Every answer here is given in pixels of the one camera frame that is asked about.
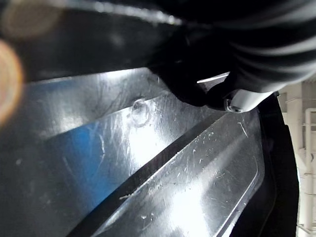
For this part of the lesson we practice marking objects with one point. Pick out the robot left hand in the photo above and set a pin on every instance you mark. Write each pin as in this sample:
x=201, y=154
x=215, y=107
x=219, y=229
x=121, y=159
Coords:
x=259, y=47

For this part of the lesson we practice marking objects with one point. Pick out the black plastic housing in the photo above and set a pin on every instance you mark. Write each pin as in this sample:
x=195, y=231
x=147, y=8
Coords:
x=138, y=148

